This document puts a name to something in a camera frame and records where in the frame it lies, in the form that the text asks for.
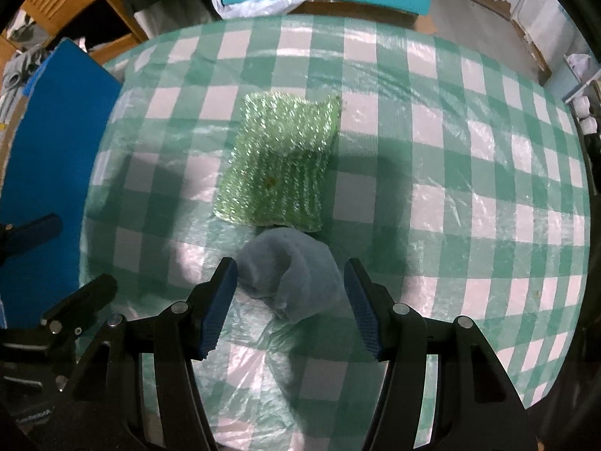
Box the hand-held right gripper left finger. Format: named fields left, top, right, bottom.
left=61, top=257, right=239, bottom=451

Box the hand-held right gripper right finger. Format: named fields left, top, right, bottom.
left=344, top=257, right=538, bottom=451

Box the green glittery scrub cloth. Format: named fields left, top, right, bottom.
left=212, top=91, right=343, bottom=233

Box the cardboard box with blue flaps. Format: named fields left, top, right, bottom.
left=0, top=38, right=125, bottom=330

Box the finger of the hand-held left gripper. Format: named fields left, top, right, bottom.
left=0, top=213, right=64, bottom=257
left=40, top=273, right=118, bottom=336

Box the green checked tablecloth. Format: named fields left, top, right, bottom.
left=77, top=12, right=590, bottom=451

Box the grey crumpled cloth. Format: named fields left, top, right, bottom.
left=2, top=47, right=51, bottom=91

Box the grey sock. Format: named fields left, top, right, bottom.
left=237, top=228, right=341, bottom=324

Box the small white plastic bag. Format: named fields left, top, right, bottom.
left=565, top=53, right=595, bottom=77

